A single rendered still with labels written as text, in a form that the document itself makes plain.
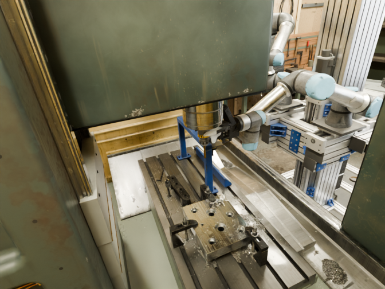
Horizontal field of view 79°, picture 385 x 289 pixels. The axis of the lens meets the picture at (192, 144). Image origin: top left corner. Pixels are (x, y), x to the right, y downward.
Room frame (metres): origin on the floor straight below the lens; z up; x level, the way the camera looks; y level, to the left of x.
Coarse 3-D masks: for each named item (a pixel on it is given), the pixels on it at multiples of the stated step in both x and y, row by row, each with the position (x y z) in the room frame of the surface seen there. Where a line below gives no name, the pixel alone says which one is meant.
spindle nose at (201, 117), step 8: (208, 104) 0.78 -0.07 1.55; (216, 104) 0.79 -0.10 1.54; (184, 112) 0.82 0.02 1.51; (192, 112) 0.79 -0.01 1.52; (200, 112) 0.78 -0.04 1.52; (208, 112) 0.78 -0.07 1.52; (216, 112) 0.79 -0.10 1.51; (184, 120) 0.82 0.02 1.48; (192, 120) 0.79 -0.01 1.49; (200, 120) 0.78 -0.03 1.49; (208, 120) 0.78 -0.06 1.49; (216, 120) 0.79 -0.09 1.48; (192, 128) 0.79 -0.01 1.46; (200, 128) 0.78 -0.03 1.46; (208, 128) 0.78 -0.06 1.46
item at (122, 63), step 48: (48, 0) 0.60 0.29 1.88; (96, 0) 0.64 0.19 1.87; (144, 0) 0.68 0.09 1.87; (192, 0) 0.72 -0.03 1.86; (240, 0) 0.77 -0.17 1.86; (48, 48) 0.59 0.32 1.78; (96, 48) 0.63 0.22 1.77; (144, 48) 0.67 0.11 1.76; (192, 48) 0.72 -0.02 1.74; (240, 48) 0.77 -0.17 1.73; (96, 96) 0.62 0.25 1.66; (144, 96) 0.66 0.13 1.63; (192, 96) 0.71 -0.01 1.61; (240, 96) 0.78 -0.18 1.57
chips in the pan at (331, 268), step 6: (318, 252) 0.80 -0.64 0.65; (324, 264) 0.73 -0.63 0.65; (330, 264) 0.72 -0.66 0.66; (336, 264) 0.72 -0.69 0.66; (324, 270) 0.71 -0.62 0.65; (330, 270) 0.70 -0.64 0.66; (336, 270) 0.69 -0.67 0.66; (342, 270) 0.69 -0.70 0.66; (330, 276) 0.67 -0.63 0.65; (336, 276) 0.66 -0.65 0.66; (342, 276) 0.66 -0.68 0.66; (336, 282) 0.64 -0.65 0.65; (342, 282) 0.64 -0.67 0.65
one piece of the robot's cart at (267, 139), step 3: (264, 132) 1.73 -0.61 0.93; (264, 135) 1.72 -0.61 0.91; (267, 135) 1.69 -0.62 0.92; (270, 135) 1.68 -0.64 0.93; (261, 138) 1.75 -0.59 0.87; (264, 138) 1.72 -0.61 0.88; (267, 138) 1.69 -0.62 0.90; (270, 138) 1.68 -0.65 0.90; (273, 138) 1.69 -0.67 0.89; (276, 138) 1.70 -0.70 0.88; (264, 141) 1.72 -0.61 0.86; (267, 141) 1.68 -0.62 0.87; (270, 141) 1.70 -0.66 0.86; (273, 141) 1.69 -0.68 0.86; (276, 141) 1.70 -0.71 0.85
